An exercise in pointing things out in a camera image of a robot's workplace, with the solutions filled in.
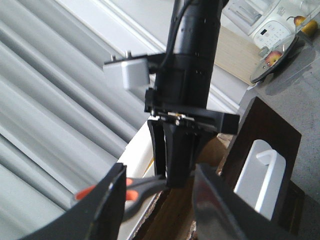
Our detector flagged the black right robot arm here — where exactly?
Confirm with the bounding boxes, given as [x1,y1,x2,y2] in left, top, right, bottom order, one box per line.
[144,0,240,188]

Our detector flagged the grey orange handled scissors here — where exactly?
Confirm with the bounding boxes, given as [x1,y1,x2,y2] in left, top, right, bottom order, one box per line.
[71,171,167,224]

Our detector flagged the red yellow apple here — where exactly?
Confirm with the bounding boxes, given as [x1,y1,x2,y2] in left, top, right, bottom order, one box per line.
[264,50,283,67]

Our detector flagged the white tray in cabinet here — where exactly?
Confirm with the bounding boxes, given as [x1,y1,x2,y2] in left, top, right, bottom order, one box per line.
[117,122,286,240]

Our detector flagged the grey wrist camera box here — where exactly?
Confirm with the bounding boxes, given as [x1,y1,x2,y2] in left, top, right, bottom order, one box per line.
[102,52,150,90]

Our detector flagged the yellow pear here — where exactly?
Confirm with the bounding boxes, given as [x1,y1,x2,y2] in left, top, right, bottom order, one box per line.
[286,15,306,27]

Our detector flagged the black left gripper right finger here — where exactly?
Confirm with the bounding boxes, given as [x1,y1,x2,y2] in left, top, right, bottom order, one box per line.
[194,163,298,240]

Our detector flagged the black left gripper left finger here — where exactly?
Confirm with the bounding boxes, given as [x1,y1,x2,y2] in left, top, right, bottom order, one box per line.
[23,163,126,240]

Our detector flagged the dark wooden drawer cabinet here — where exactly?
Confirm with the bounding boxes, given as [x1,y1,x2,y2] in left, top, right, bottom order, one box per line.
[135,97,305,240]

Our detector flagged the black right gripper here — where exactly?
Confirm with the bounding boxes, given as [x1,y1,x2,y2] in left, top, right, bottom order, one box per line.
[144,88,240,188]

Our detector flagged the light wooden board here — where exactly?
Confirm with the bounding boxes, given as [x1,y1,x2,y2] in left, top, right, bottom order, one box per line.
[214,26,261,86]

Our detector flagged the yellow fruit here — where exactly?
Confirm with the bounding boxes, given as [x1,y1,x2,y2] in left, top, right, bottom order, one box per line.
[301,20,318,37]

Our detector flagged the grey pleated curtain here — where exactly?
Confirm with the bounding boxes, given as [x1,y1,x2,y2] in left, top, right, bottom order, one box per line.
[0,0,241,240]

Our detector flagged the white rice cooker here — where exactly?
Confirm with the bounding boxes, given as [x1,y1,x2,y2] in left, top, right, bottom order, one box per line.
[250,0,300,49]

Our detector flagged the black camera cable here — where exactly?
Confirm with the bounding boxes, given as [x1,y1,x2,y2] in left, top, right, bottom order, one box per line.
[158,0,196,71]

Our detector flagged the glass fruit plate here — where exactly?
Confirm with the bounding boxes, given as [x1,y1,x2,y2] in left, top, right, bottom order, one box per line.
[249,34,298,84]

